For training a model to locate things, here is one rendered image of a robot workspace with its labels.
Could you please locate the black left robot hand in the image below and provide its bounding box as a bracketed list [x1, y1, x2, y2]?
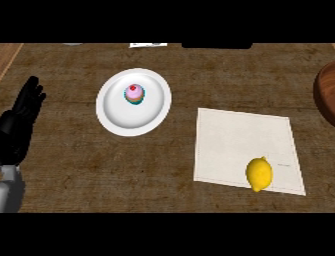
[0, 75, 47, 170]

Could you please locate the pink frosted cupcake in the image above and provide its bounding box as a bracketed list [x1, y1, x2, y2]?
[122, 83, 146, 106]

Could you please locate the yellow lemon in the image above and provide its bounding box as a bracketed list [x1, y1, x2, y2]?
[243, 156, 274, 193]

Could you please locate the white oval plate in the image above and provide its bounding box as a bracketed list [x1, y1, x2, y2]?
[94, 68, 172, 137]

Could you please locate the white flat object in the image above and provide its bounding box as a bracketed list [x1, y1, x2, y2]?
[128, 42, 168, 49]

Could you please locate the white square placemat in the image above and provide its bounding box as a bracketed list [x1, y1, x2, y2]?
[191, 107, 307, 197]

